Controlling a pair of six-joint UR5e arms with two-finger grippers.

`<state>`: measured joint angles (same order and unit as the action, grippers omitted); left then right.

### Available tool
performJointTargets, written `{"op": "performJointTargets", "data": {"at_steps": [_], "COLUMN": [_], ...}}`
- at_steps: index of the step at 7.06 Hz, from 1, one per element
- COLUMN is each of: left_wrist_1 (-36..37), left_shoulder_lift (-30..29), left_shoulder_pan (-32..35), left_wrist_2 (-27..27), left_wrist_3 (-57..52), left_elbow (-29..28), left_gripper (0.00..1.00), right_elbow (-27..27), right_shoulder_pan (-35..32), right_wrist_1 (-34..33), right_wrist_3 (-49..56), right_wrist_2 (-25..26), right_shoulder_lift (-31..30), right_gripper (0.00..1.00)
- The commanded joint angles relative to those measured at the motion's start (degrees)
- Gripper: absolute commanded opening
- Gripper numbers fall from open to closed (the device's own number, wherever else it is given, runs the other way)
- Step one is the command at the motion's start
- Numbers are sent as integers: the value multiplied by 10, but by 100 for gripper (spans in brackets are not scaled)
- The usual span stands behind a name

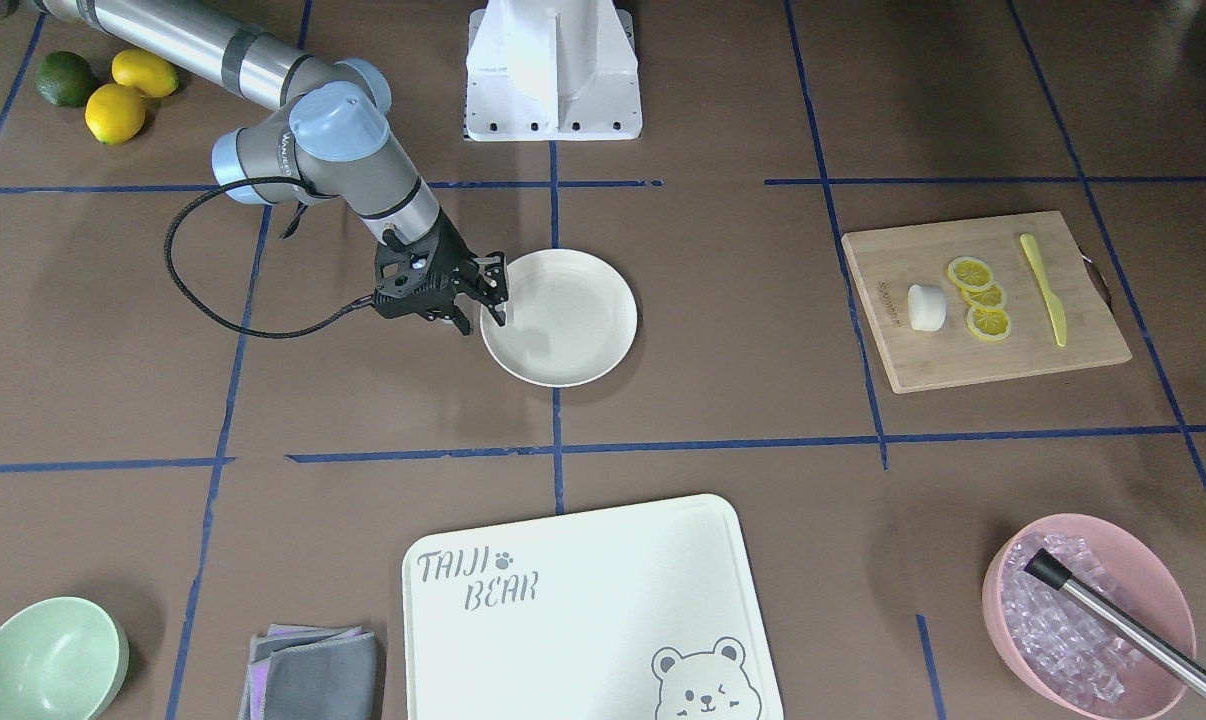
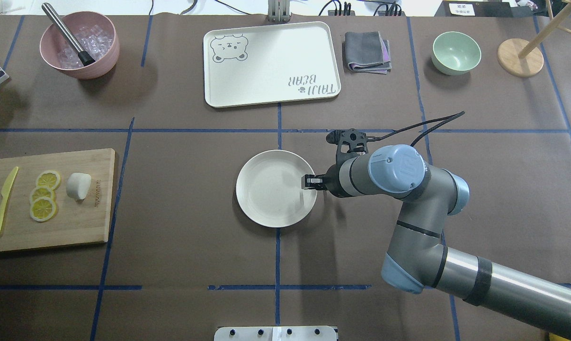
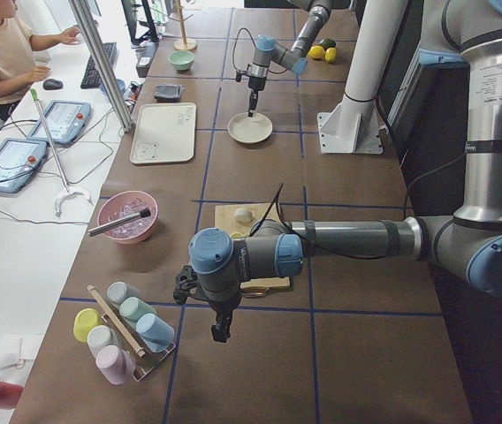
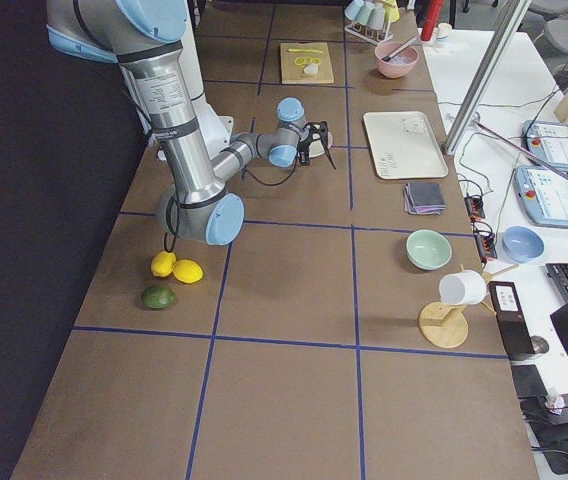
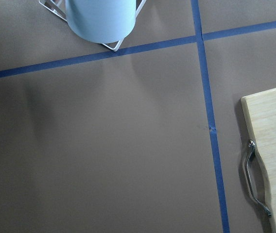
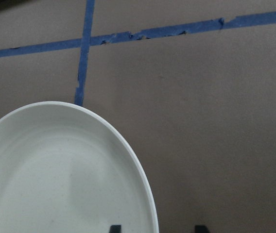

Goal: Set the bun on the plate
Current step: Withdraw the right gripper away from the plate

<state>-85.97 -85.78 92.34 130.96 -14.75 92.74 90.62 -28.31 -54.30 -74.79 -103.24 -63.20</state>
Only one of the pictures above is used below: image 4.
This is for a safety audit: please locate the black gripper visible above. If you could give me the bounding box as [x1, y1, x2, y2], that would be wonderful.
[297, 119, 331, 157]

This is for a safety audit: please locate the cream round plate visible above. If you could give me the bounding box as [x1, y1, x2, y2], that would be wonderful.
[297, 125, 335, 160]

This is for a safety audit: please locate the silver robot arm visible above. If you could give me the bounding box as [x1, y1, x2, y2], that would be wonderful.
[47, 0, 328, 245]

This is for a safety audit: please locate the white steamed bun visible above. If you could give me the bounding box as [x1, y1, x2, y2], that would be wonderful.
[303, 63, 319, 76]

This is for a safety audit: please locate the white bear tray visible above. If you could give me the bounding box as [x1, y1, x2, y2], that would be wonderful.
[363, 111, 448, 180]

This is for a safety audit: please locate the bamboo cutting board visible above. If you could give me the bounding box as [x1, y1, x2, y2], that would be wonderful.
[280, 42, 334, 85]

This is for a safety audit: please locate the yellow plastic knife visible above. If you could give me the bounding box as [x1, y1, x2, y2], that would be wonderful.
[287, 48, 324, 54]

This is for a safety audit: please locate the steel muddler black tip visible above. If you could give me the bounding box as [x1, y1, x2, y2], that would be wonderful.
[381, 35, 417, 62]

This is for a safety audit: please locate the pink bowl with ice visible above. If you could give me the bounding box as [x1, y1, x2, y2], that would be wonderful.
[374, 41, 420, 79]

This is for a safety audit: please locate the cup rack with cups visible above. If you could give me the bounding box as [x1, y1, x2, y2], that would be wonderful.
[344, 0, 400, 45]

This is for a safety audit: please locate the grey folded cloth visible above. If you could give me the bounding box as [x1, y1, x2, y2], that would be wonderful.
[404, 181, 446, 215]

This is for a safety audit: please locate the mint green bowl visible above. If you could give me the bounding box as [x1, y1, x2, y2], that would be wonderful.
[406, 229, 452, 271]

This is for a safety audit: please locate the red bottle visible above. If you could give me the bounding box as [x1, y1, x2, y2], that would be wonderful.
[420, 0, 443, 42]

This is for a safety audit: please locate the yellow lemon lower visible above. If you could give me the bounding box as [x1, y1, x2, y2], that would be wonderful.
[172, 259, 204, 284]

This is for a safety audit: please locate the yellow lemon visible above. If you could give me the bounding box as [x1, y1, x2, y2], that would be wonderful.
[172, 259, 204, 284]
[150, 251, 177, 278]

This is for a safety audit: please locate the yellow lemon upper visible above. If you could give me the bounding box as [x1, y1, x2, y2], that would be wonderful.
[150, 251, 177, 278]

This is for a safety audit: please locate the white mug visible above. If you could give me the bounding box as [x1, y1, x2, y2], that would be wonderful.
[438, 270, 487, 305]

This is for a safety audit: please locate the blue bowl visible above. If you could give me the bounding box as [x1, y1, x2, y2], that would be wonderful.
[501, 226, 545, 263]

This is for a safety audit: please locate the wooden mug stand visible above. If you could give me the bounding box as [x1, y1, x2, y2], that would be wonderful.
[418, 265, 517, 349]

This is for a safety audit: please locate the far teach pendant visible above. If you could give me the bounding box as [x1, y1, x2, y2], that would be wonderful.
[523, 120, 568, 169]

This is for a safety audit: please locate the teach pendant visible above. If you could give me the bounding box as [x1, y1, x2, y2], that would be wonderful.
[523, 120, 568, 169]
[514, 166, 568, 229]

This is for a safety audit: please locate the near teach pendant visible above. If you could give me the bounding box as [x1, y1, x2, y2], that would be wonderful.
[514, 166, 568, 229]

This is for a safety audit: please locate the black phone stand box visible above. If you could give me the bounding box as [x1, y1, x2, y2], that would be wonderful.
[488, 281, 535, 361]

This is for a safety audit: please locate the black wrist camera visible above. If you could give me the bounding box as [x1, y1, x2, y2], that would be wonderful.
[298, 152, 310, 166]

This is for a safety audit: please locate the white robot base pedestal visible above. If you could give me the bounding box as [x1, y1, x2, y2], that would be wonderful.
[153, 0, 235, 165]

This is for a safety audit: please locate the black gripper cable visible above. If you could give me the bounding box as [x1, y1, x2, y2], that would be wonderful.
[162, 139, 338, 253]

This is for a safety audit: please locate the aluminium frame post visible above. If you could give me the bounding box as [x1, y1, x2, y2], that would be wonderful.
[443, 0, 531, 155]

